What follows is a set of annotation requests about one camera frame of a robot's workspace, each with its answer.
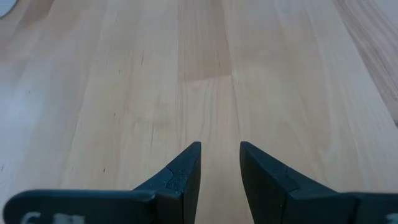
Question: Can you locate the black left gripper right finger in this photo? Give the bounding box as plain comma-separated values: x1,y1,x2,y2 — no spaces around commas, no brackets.
239,141,398,224

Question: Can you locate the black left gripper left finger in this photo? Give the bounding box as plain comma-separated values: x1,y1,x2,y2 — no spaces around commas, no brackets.
2,141,203,224

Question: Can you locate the white plastic bin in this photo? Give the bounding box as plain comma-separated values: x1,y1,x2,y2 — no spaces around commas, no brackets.
0,0,19,19

